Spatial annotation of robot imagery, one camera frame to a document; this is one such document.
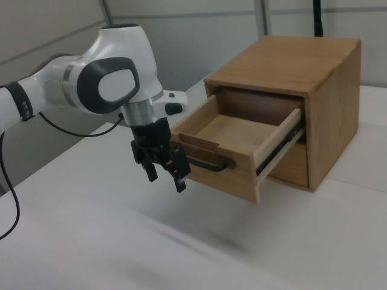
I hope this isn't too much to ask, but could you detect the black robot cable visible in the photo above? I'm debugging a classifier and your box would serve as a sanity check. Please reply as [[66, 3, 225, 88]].
[[0, 111, 125, 240]]

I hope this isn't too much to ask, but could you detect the wooden two-drawer cabinet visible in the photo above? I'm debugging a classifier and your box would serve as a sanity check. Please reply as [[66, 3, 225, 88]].
[[204, 35, 363, 193]]

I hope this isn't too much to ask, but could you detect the wooden drawer with slot grip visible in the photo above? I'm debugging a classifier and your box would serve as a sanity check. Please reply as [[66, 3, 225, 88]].
[[265, 141, 310, 187]]

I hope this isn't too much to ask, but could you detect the wooden drawer with black handle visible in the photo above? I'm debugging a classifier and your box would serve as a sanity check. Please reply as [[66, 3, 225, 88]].
[[169, 93, 305, 205]]

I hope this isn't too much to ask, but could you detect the black pole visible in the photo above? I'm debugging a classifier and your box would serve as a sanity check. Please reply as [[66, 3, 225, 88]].
[[312, 0, 326, 37]]

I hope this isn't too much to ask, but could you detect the grey partition post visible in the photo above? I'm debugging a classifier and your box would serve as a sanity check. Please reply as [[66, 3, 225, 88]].
[[100, 0, 114, 27], [259, 0, 272, 36]]

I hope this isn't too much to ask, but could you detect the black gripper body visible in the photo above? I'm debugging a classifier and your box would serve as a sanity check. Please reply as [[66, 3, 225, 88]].
[[130, 117, 174, 164]]

